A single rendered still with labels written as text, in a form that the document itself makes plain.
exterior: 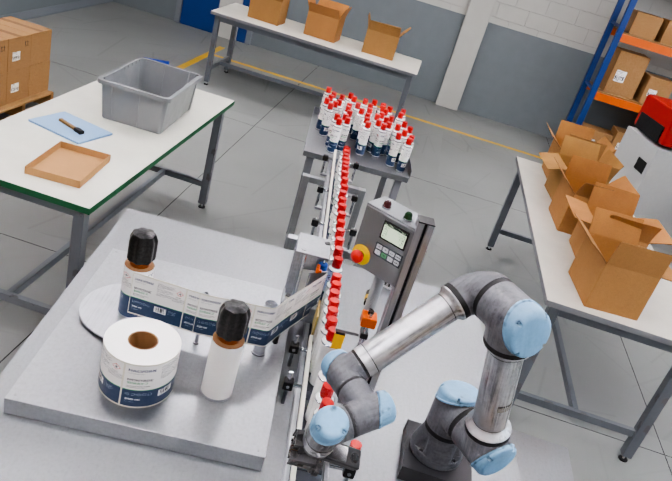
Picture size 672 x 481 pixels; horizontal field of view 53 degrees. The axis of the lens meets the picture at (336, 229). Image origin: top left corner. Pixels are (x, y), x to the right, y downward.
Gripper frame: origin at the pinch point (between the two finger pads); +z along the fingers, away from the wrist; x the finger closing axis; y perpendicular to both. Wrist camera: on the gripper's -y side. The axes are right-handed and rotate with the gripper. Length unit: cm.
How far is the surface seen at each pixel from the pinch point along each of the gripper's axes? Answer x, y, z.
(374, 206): -63, -1, -26
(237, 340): -26.0, 26.0, -3.1
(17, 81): -290, 243, 240
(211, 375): -18.9, 30.5, 7.3
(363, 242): -57, -1, -17
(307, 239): -77, 13, 20
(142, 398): -8.6, 46.1, 7.3
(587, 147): -283, -164, 142
